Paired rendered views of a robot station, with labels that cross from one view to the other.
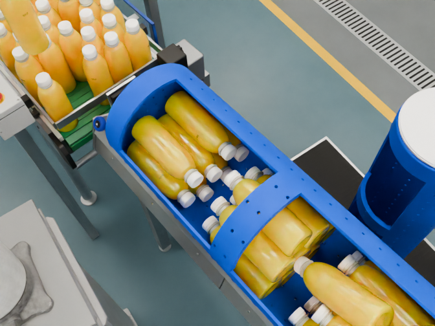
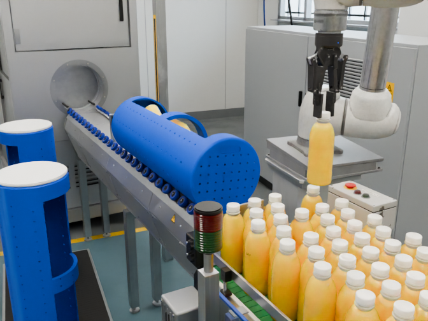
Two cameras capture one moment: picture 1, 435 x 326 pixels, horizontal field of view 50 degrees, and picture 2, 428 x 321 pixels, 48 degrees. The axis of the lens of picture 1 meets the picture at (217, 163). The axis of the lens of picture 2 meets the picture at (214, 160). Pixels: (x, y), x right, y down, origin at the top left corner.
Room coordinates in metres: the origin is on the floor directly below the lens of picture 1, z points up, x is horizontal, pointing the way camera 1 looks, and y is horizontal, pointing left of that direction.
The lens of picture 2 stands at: (2.33, 0.38, 1.68)
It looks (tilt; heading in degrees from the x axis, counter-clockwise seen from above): 18 degrees down; 189
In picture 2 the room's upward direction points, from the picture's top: straight up
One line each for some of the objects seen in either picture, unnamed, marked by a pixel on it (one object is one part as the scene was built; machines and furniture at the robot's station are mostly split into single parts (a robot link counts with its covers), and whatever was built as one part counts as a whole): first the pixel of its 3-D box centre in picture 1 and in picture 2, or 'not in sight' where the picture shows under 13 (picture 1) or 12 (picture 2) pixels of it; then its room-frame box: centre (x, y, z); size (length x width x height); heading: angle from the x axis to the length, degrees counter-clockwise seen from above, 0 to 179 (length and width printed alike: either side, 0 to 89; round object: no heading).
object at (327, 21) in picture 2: not in sight; (330, 21); (0.92, 0.47, 1.63); 0.09 x 0.09 x 0.06
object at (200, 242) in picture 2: not in sight; (208, 237); (1.38, 0.21, 1.18); 0.06 x 0.06 x 0.05
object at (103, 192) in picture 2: not in sight; (103, 197); (-0.78, -0.95, 0.31); 0.06 x 0.06 x 0.63; 38
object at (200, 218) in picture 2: not in sight; (207, 218); (1.38, 0.21, 1.23); 0.06 x 0.06 x 0.04
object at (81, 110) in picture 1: (112, 90); not in sight; (0.92, 0.30, 0.96); 0.40 x 0.01 x 0.03; 128
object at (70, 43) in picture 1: (76, 52); (299, 246); (1.04, 0.42, 1.00); 0.07 x 0.07 x 0.20
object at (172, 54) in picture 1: (171, 65); (202, 249); (1.01, 0.13, 0.95); 0.10 x 0.07 x 0.10; 128
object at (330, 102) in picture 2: not in sight; (330, 103); (0.91, 0.49, 1.40); 0.03 x 0.01 x 0.07; 38
